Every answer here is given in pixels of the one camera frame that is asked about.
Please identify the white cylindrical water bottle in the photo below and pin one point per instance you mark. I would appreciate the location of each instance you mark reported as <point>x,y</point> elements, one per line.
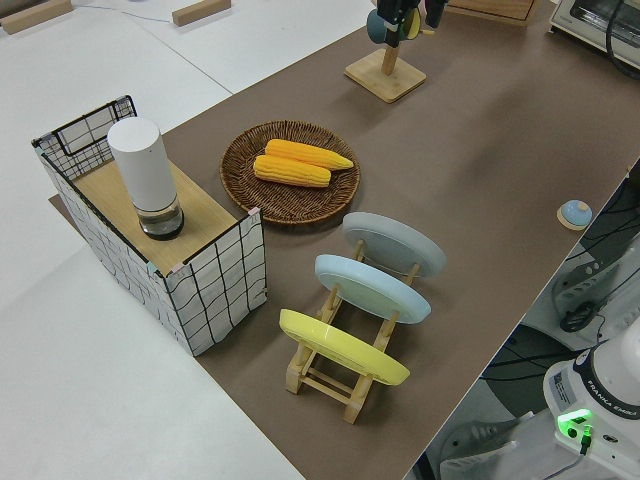
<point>136,170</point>

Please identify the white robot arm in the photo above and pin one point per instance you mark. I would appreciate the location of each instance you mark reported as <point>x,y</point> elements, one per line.
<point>600,390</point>

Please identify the brown wicker basket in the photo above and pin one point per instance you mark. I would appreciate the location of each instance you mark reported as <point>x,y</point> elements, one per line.
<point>300,202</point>

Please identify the light blue plate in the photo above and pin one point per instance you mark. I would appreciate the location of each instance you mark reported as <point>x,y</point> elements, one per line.
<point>370,290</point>

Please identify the yellow corn cob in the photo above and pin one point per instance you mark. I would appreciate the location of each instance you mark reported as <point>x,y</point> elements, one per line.
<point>305,152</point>
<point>290,172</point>

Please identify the grey plate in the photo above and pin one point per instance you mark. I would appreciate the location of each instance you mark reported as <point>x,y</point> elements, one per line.
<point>395,240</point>

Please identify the yellow plate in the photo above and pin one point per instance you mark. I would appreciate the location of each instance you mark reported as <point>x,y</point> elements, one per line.
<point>340,345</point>

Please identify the wooden dish rack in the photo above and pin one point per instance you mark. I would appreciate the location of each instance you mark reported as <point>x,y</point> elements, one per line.
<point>320,382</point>

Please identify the brown table mat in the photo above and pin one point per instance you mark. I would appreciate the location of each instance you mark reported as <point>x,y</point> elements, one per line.
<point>475,165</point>

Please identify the wooden mug tree stand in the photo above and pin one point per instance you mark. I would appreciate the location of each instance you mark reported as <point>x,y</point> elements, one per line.
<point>387,75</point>

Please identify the dark blue mug yellow inside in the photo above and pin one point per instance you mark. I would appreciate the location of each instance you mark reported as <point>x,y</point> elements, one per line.
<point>375,25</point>

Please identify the light wooden block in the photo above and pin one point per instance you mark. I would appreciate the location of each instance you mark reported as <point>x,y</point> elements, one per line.
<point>200,11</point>
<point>35,15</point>

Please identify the white toaster oven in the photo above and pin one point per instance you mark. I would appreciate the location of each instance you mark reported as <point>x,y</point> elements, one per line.
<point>580,17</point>

